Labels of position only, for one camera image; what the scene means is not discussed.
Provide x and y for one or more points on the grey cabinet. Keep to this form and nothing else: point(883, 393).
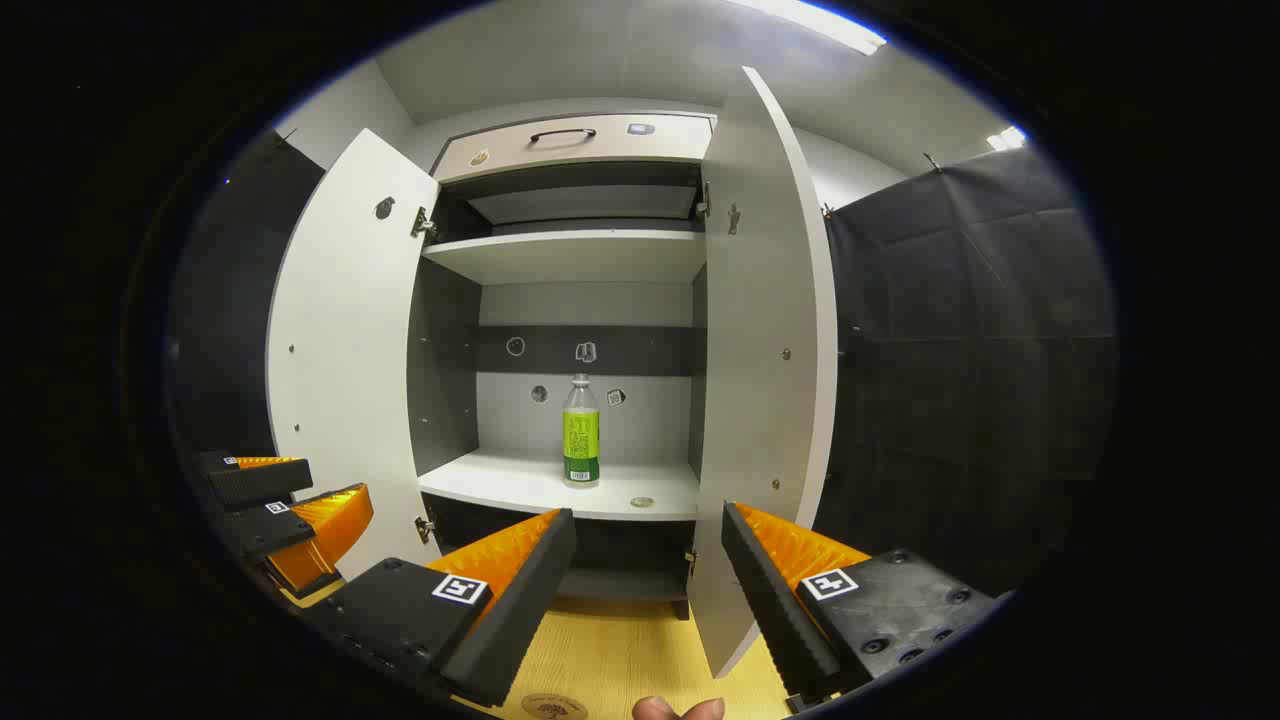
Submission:
point(445, 360)

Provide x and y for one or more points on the small ceiling light panel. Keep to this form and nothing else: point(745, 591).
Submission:
point(1007, 138)

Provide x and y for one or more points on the grey cabinet drawer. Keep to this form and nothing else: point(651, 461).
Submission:
point(600, 150)

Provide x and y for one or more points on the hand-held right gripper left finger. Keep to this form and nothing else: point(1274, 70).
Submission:
point(520, 600)

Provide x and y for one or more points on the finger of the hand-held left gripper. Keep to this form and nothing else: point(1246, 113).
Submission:
point(265, 482)
point(275, 530)

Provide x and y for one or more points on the grey cabinet door box stickers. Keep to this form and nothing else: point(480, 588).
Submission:
point(760, 400)

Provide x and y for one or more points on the green label plastic bottle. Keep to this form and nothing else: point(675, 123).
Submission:
point(581, 440)

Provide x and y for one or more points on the metal door hinge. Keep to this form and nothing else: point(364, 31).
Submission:
point(423, 224)
point(426, 530)

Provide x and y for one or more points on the black backdrop cloth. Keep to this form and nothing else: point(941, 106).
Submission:
point(960, 350)

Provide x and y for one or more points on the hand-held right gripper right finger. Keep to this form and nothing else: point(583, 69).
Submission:
point(770, 600)

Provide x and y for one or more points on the white cabinet shelf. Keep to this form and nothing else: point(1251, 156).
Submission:
point(570, 255)
point(520, 485)

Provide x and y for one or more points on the grey cabinet door checkered sticker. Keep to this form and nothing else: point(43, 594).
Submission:
point(345, 380)

